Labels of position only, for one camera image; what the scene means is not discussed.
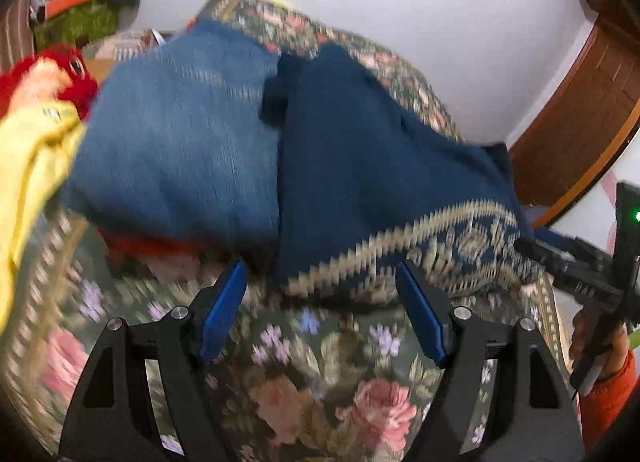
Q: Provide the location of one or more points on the floral tablecloth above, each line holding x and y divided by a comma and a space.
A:
300, 392

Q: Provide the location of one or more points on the navy patterned garment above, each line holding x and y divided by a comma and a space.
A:
360, 167

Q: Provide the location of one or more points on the yellow cloth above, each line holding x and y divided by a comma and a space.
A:
25, 167

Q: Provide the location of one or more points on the person's right hand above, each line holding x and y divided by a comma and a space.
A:
614, 347

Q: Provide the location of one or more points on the red cloth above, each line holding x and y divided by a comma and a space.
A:
150, 244

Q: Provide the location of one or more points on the brown wooden door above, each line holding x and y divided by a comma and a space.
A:
585, 107

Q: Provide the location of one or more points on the green box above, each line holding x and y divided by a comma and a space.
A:
75, 25

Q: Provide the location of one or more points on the red plush toy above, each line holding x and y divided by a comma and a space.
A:
82, 87

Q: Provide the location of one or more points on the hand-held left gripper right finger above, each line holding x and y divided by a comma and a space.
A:
420, 312

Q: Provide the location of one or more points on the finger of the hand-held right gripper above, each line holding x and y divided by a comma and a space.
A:
537, 252
555, 238

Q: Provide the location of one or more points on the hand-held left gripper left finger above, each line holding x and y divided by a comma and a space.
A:
225, 312

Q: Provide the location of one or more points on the folded blue denim jeans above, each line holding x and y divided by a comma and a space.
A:
175, 142

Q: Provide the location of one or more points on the brown striped curtain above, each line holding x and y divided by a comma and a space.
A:
20, 27

